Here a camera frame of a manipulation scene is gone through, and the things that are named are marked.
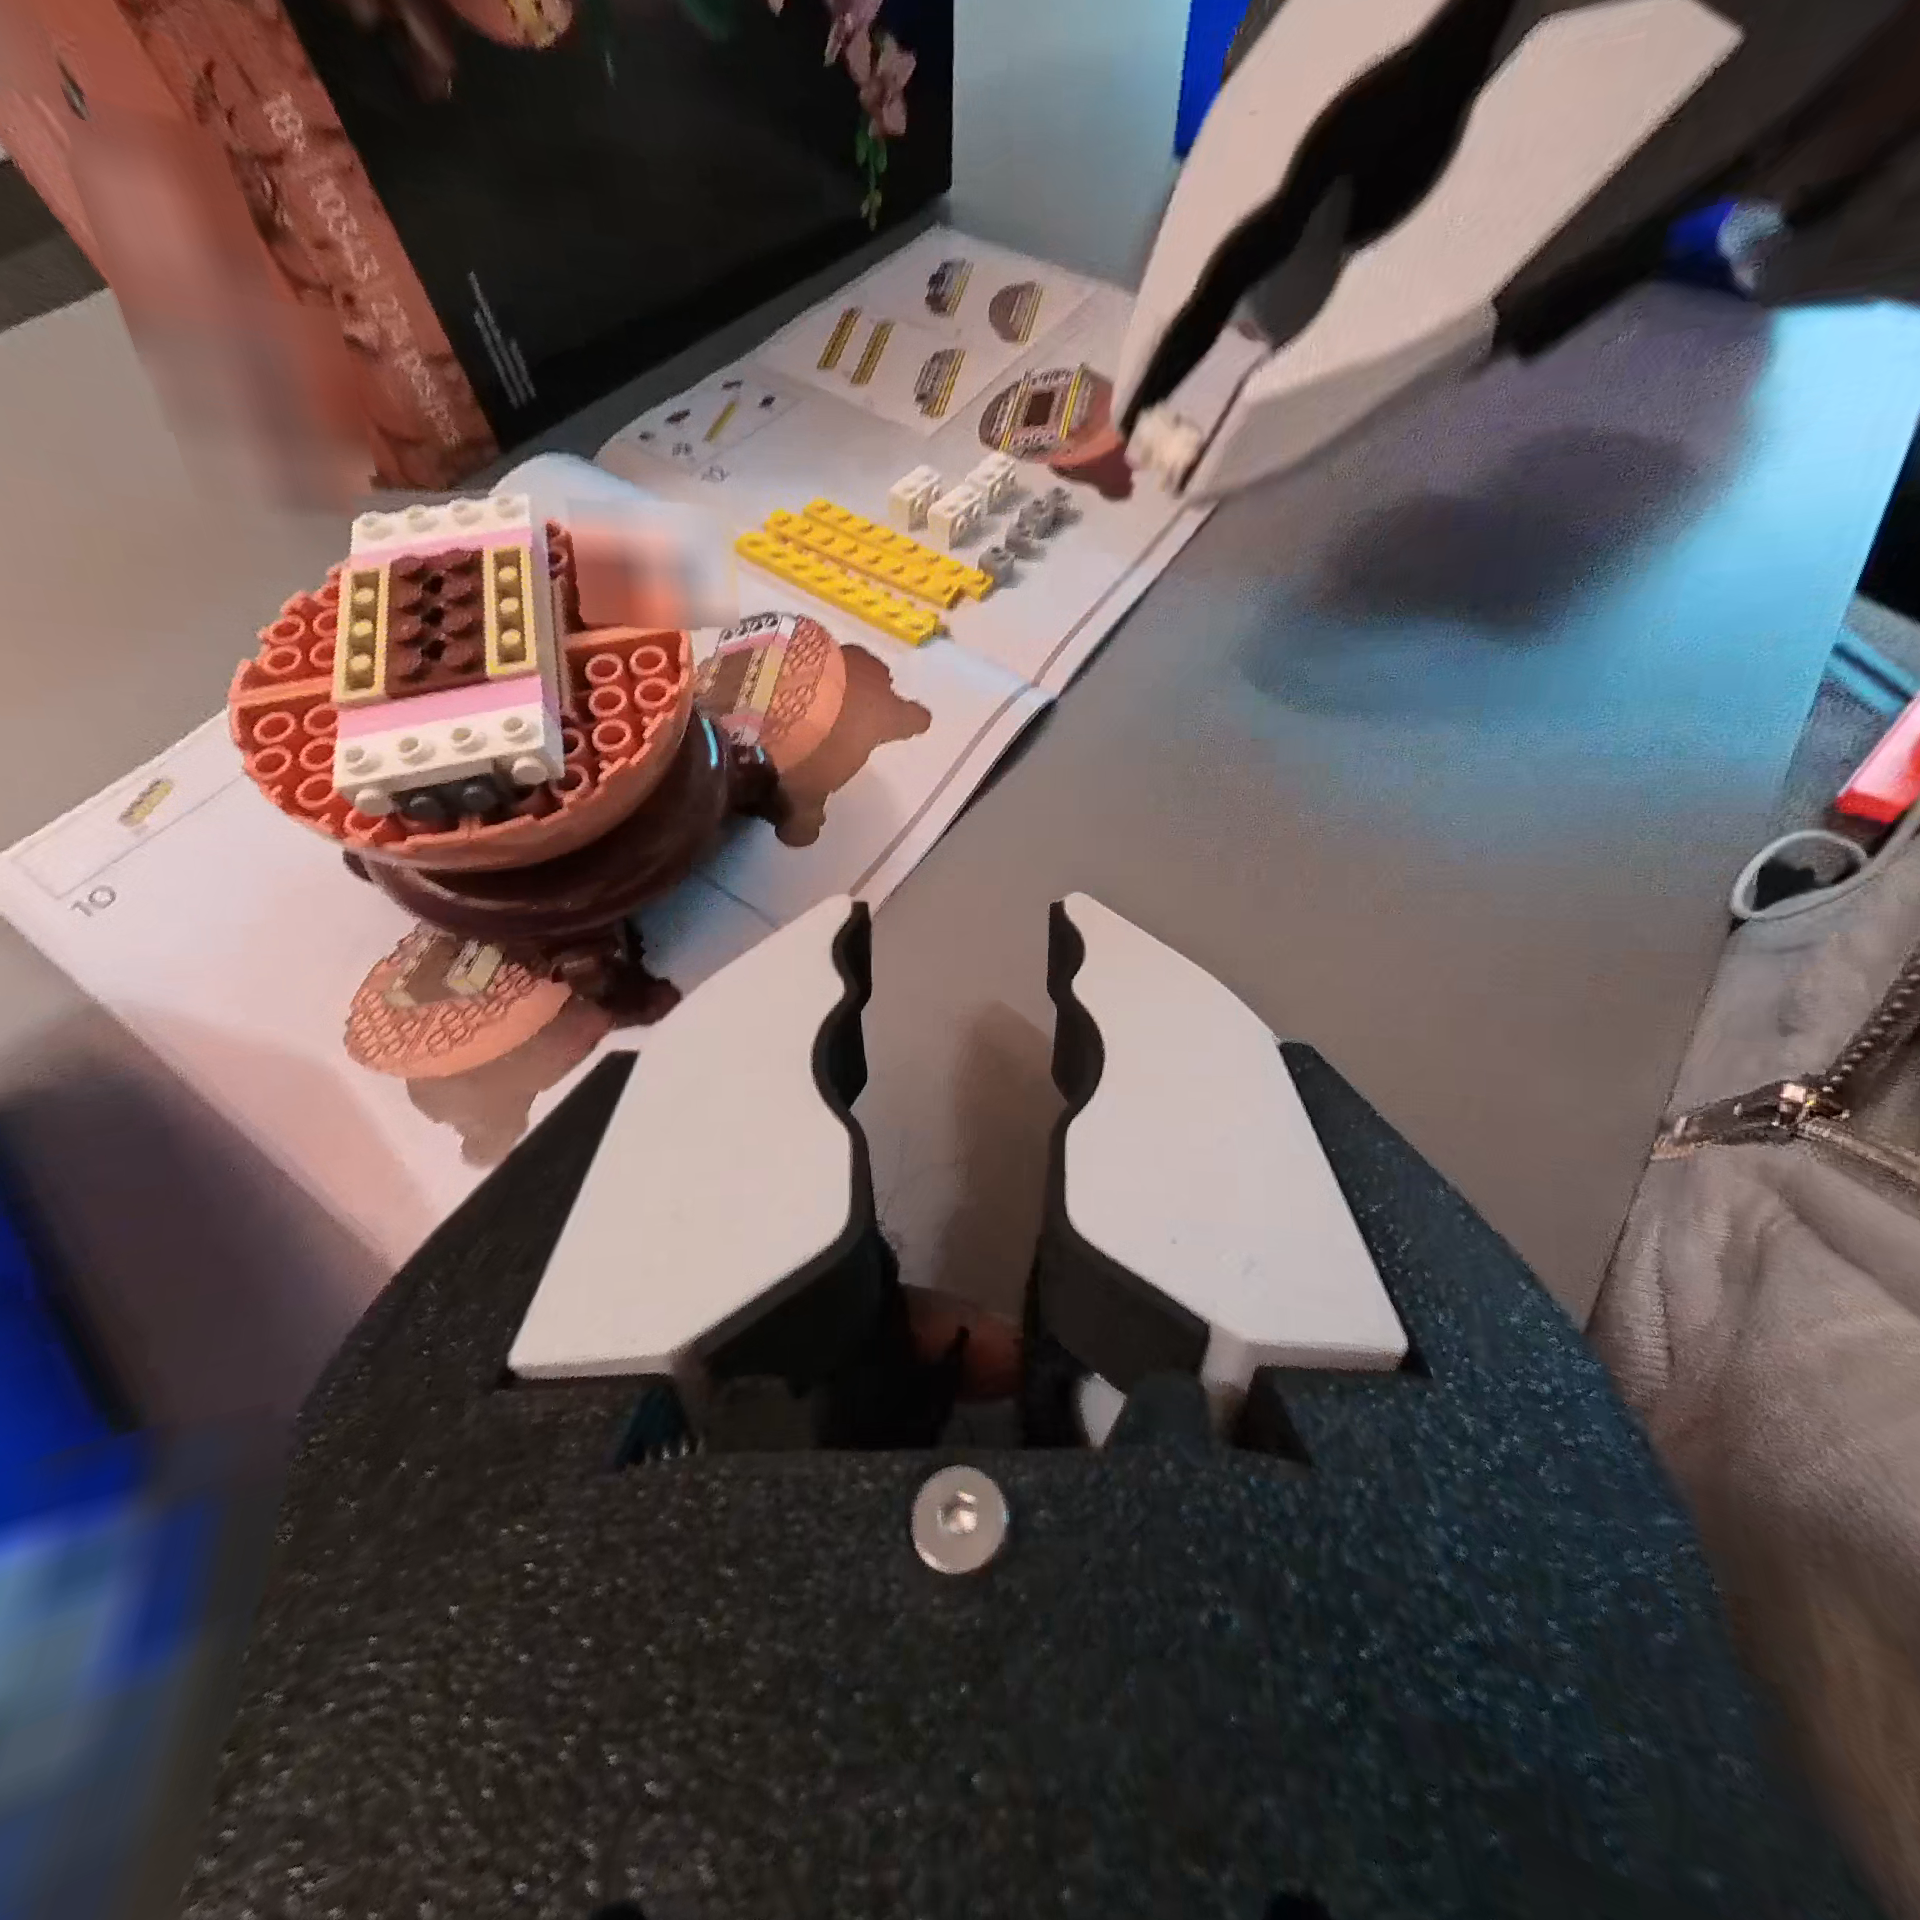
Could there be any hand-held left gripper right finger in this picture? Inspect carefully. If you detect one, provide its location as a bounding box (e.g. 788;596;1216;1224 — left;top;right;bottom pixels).
1034;893;1409;1391

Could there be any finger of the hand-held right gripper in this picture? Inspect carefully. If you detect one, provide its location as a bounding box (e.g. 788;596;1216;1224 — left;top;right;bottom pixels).
1188;0;1750;497
1118;0;1501;420

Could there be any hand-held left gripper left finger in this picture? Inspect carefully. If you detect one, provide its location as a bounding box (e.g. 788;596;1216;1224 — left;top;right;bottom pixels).
507;893;880;1391

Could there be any blue plastic bin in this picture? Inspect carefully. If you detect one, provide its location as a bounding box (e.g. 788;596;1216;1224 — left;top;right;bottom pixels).
1175;0;1261;154

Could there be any brick flowerpot model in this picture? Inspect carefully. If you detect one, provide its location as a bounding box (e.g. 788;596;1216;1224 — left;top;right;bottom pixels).
226;497;794;1027

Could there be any brick set instruction booklet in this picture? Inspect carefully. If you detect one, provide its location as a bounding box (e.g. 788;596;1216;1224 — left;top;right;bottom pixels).
0;228;1272;1278

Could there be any black orchid print set box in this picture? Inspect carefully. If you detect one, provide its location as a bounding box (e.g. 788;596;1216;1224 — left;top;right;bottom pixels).
0;0;952;512

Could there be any orange strap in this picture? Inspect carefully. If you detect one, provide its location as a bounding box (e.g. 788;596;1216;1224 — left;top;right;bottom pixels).
1829;693;1920;836

